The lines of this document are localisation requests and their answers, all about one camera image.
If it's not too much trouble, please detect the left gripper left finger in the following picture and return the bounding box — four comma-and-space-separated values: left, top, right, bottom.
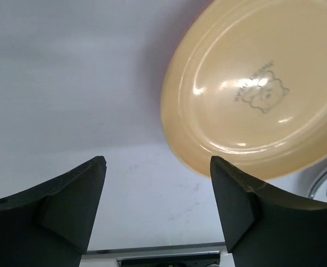
0, 156, 106, 266

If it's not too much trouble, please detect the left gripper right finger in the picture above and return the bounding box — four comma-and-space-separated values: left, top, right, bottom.
210, 156, 327, 266

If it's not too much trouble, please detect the yellow plate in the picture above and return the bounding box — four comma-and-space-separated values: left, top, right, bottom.
160, 1, 327, 180

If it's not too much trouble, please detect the aluminium front rail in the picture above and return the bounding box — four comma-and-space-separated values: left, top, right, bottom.
80, 242, 235, 266

